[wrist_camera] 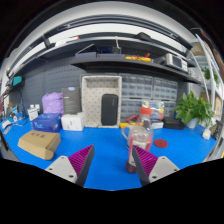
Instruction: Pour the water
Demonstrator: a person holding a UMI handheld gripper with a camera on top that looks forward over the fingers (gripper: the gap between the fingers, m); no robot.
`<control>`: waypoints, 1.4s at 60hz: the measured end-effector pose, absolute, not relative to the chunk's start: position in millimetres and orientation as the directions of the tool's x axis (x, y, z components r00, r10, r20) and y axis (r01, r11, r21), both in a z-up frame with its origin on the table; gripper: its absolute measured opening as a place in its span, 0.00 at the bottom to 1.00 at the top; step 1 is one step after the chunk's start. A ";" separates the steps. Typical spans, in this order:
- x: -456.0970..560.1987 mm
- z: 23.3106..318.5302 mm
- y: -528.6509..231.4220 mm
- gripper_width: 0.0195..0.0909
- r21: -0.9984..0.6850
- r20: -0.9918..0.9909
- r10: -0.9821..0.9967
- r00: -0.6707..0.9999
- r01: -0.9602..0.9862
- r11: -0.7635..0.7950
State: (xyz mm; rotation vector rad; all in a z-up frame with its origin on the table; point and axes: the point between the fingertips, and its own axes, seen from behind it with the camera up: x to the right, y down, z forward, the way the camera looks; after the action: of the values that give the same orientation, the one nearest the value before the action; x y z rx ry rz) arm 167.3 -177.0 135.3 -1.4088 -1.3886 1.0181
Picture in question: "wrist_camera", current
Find white power adapter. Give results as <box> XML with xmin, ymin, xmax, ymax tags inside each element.
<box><xmin>202</xmin><ymin>128</ymin><xmax>213</xmax><ymax>140</ymax></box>

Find flat round red coaster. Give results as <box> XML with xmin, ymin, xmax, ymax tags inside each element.
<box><xmin>153</xmin><ymin>138</ymin><xmax>169</xmax><ymax>149</ymax></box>

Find blue carton box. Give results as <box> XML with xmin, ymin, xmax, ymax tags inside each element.
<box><xmin>31</xmin><ymin>113</ymin><xmax>63</xmax><ymax>133</ymax></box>

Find clear red-capped drink bottle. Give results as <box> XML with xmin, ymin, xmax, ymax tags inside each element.
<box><xmin>124</xmin><ymin>106</ymin><xmax>155</xmax><ymax>175</ymax></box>

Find brown cardboard box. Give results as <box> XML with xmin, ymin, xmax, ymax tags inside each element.
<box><xmin>17</xmin><ymin>129</ymin><xmax>62</xmax><ymax>161</ymax></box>

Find white wire rack shelf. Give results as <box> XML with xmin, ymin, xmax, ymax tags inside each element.
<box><xmin>189</xmin><ymin>28</ymin><xmax>224</xmax><ymax>111</ymax></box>

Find beige and grey ceramic mug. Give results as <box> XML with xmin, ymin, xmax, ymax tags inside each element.
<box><xmin>121</xmin><ymin>123</ymin><xmax>154</xmax><ymax>151</ymax></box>

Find small white carton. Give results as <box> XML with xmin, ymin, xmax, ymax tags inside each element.
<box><xmin>28</xmin><ymin>108</ymin><xmax>40</xmax><ymax>122</ymax></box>

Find black rounded case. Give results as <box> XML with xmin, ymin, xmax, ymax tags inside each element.
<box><xmin>100</xmin><ymin>93</ymin><xmax>120</xmax><ymax>127</ymax></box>

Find small white-labelled dark box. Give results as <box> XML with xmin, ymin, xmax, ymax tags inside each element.
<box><xmin>151</xmin><ymin>121</ymin><xmax>165</xmax><ymax>130</ymax></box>

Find white perforated tray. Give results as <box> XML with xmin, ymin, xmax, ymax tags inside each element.
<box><xmin>81</xmin><ymin>75</ymin><xmax>123</xmax><ymax>129</ymax></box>

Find yellow multimeter with leads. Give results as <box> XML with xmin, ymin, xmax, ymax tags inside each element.
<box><xmin>119</xmin><ymin>114</ymin><xmax>141</xmax><ymax>130</ymax></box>

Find green potted plant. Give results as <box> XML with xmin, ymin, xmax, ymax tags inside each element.
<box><xmin>173</xmin><ymin>91</ymin><xmax>215</xmax><ymax>130</ymax></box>

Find dark grey upright box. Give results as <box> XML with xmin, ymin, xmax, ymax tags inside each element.
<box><xmin>61</xmin><ymin>86</ymin><xmax>83</xmax><ymax>115</ymax></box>

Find clear compartment box, coloured parts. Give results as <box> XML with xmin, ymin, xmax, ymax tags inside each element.
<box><xmin>141</xmin><ymin>99</ymin><xmax>165</xmax><ymax>123</ymax></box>

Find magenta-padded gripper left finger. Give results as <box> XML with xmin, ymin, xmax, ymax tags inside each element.
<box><xmin>44</xmin><ymin>144</ymin><xmax>96</xmax><ymax>188</ymax></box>

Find flat black box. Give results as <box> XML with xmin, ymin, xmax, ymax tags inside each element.
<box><xmin>163</xmin><ymin>116</ymin><xmax>185</xmax><ymax>130</ymax></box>

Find purple plastic bag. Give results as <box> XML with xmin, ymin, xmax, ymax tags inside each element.
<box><xmin>41</xmin><ymin>92</ymin><xmax>65</xmax><ymax>116</ymax></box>

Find white carton box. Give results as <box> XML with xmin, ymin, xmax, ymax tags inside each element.
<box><xmin>60</xmin><ymin>113</ymin><xmax>85</xmax><ymax>132</ymax></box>

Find teal wall-mounted box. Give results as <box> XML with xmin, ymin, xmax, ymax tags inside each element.
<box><xmin>12</xmin><ymin>75</ymin><xmax>24</xmax><ymax>87</ymax></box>

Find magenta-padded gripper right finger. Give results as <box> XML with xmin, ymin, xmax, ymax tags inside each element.
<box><xmin>131</xmin><ymin>144</ymin><xmax>181</xmax><ymax>187</ymax></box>

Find dark overhead shelf unit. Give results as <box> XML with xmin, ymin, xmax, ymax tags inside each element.
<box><xmin>6</xmin><ymin>14</ymin><xmax>201</xmax><ymax>84</ymax></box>

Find grey small-parts drawer cabinet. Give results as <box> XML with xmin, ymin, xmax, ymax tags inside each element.
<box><xmin>163</xmin><ymin>99</ymin><xmax>178</xmax><ymax>118</ymax></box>
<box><xmin>119</xmin><ymin>98</ymin><xmax>144</xmax><ymax>123</ymax></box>
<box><xmin>152</xmin><ymin>77</ymin><xmax>179</xmax><ymax>102</ymax></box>
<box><xmin>120</xmin><ymin>73</ymin><xmax>154</xmax><ymax>100</ymax></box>

